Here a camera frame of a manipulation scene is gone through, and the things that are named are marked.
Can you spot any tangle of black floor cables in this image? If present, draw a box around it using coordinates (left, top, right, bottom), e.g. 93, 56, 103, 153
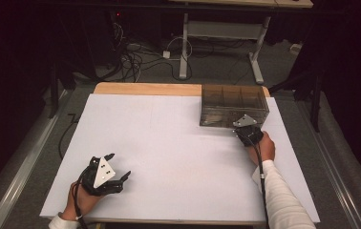
96, 22, 196, 84

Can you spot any black stand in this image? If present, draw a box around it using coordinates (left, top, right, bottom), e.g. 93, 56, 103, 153
267, 68, 326, 134
48, 58, 78, 119

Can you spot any hand-held gripper cable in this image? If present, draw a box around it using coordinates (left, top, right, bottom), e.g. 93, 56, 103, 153
234, 129, 271, 229
73, 173, 89, 229

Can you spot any right hand-held gripper cable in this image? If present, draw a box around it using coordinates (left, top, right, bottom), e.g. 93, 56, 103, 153
234, 129, 271, 229

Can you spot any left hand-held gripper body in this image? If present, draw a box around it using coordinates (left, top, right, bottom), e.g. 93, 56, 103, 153
80, 155, 126, 197

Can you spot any grey metal floor rail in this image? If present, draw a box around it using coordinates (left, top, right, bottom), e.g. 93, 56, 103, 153
295, 100, 361, 229
0, 90, 72, 229

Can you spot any person's right hand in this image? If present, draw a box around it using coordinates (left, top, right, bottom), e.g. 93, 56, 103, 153
247, 130, 276, 167

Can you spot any left hand-held gripper cable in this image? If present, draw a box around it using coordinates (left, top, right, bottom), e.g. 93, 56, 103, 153
73, 173, 89, 229

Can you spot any clear brown compartment box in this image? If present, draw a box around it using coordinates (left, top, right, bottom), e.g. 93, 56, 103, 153
199, 83, 270, 130

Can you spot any white metal frame desk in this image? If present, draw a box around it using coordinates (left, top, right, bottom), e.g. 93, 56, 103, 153
168, 0, 315, 86

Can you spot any thin black floor cable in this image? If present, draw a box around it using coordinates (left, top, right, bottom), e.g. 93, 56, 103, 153
57, 113, 81, 160

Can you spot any person's left hand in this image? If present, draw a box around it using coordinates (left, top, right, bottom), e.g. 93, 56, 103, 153
61, 180, 105, 221

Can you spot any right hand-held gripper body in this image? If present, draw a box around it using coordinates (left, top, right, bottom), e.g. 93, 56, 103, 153
232, 114, 265, 148

